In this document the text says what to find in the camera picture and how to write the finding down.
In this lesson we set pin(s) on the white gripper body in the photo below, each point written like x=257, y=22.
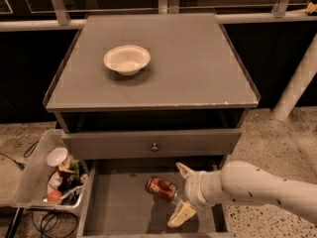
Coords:
x=193, y=187

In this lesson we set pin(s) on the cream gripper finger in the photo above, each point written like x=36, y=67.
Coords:
x=184, y=211
x=184, y=170

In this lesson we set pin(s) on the red coke can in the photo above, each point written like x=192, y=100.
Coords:
x=162, y=188

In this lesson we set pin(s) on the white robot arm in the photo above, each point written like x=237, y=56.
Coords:
x=241, y=183

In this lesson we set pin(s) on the round metal drawer knob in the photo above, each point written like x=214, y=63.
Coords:
x=154, y=147

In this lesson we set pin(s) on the closed grey top drawer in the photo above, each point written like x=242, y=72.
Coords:
x=137, y=144

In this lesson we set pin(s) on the open grey middle drawer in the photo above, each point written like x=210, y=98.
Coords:
x=118, y=204

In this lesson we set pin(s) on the grey drawer cabinet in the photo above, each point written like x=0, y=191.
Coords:
x=194, y=80

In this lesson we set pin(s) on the dark snack bag in bin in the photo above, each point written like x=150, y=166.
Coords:
x=68, y=180

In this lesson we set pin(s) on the white paper bowl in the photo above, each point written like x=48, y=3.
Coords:
x=127, y=60

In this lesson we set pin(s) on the white cup in bin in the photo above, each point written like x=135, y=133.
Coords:
x=57, y=156

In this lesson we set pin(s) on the orange fruit in bin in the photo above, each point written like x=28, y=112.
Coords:
x=55, y=196

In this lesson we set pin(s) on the clear plastic storage bin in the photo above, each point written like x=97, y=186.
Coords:
x=32, y=188

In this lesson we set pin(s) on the metal window railing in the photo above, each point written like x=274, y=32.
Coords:
x=40, y=15

